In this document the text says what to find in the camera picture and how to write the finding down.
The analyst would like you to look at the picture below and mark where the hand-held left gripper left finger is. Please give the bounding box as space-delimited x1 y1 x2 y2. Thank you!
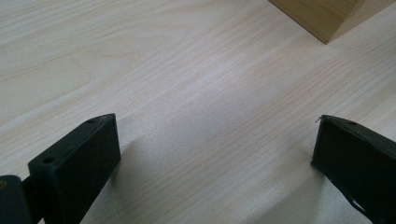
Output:
27 113 121 224

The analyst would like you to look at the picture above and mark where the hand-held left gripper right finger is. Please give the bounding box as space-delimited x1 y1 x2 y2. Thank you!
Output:
310 114 396 224

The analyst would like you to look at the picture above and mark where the light wooden box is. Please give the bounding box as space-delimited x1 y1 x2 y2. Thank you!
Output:
268 0 396 45

